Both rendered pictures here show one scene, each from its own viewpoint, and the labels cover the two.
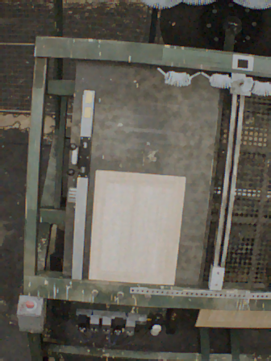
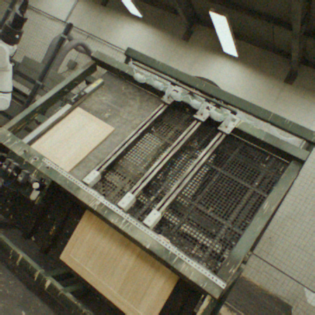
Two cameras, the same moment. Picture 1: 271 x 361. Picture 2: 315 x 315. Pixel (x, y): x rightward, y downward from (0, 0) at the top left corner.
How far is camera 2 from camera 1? 2.73 m
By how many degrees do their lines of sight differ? 47
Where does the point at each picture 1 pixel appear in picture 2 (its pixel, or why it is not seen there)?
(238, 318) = (88, 265)
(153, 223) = (83, 139)
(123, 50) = (126, 67)
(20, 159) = not seen: hidden behind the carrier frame
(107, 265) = (44, 145)
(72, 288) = (17, 143)
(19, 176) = not seen: hidden behind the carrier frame
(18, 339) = not seen: outside the picture
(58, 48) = (102, 57)
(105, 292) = (30, 153)
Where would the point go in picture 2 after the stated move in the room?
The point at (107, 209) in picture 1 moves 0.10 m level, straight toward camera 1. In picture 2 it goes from (68, 123) to (61, 120)
